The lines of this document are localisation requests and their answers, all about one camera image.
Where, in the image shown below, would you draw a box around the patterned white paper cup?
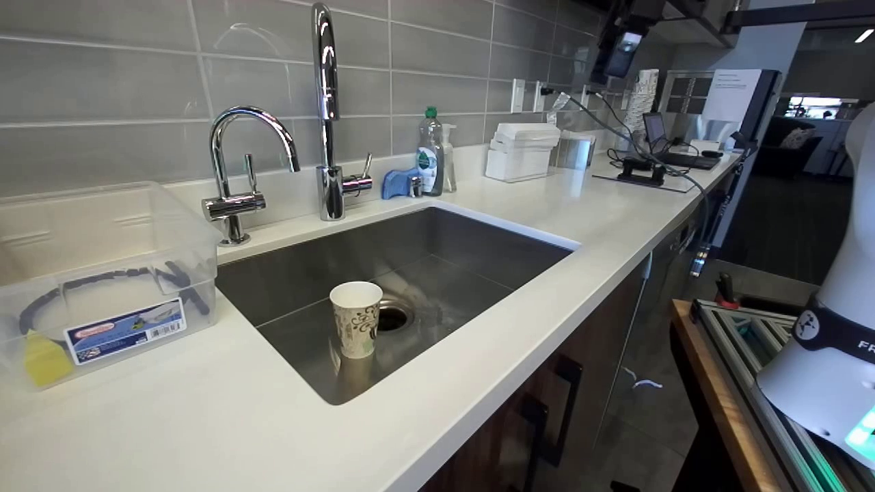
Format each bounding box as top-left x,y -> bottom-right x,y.
329,278 -> 385,360

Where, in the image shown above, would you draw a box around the stainless steel sink basin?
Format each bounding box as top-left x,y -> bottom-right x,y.
213,204 -> 574,408

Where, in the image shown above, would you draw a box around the blue sponge holder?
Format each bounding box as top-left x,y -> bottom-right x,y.
377,167 -> 425,201

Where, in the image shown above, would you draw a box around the clear pump soap dispenser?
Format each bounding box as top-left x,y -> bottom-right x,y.
440,119 -> 461,194

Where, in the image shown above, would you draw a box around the dish soap bottle green cap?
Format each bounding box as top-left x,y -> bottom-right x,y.
413,104 -> 446,199

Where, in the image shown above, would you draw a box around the round metal sink drain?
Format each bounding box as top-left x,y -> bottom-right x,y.
376,297 -> 417,335

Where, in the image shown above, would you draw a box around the white plastic box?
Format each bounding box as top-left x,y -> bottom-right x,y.
481,119 -> 565,186

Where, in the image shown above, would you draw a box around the tall chrome faucet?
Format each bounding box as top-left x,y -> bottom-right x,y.
310,3 -> 377,225

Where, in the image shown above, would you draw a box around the steel canister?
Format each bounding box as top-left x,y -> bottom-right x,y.
551,132 -> 599,173

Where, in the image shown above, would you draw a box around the dark wooden counter cabinet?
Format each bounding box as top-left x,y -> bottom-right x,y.
418,167 -> 742,492

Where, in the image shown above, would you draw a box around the small curved chrome faucet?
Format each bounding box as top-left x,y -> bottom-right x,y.
200,104 -> 303,245

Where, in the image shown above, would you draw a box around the black desktop device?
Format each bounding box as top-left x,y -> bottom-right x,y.
615,153 -> 667,189

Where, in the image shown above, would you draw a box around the open laptop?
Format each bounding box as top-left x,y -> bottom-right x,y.
641,110 -> 722,173

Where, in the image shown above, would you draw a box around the wooden cart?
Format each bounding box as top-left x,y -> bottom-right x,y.
671,297 -> 875,492

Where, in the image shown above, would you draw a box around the clear plastic storage container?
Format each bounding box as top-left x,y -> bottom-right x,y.
0,178 -> 223,393

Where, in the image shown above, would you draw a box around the white sign board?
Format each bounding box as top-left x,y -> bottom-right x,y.
697,66 -> 782,153

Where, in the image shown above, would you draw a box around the yellow sponge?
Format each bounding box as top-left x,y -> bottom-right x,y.
22,327 -> 76,391

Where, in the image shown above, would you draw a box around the aluminium frame rails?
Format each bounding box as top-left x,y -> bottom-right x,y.
693,297 -> 828,492

